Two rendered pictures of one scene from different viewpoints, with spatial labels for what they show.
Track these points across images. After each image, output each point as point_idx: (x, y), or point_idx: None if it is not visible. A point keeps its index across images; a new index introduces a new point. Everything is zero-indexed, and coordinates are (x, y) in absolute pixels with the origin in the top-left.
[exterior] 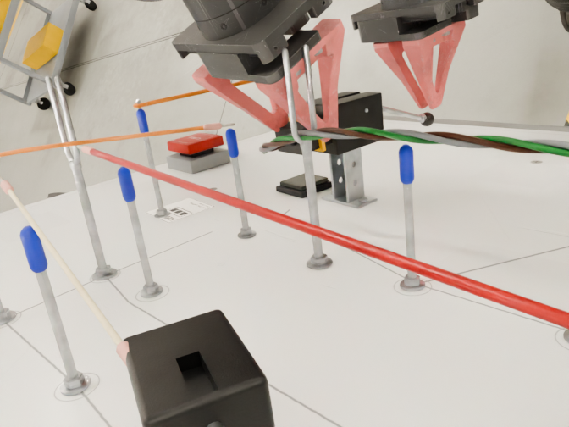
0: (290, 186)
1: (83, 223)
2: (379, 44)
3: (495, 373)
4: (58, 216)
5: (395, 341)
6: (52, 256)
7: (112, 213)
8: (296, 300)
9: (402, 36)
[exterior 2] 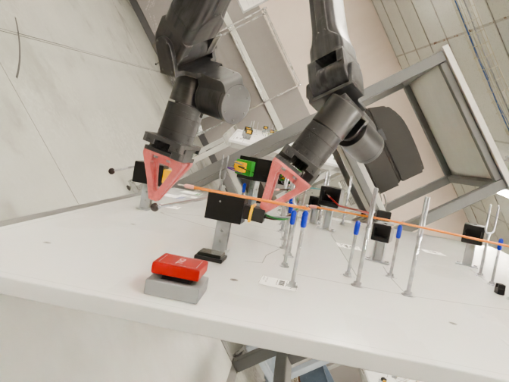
0: (223, 255)
1: (336, 307)
2: (185, 164)
3: (307, 245)
4: (346, 321)
5: (311, 251)
6: (372, 302)
7: (311, 302)
8: (313, 258)
9: (192, 160)
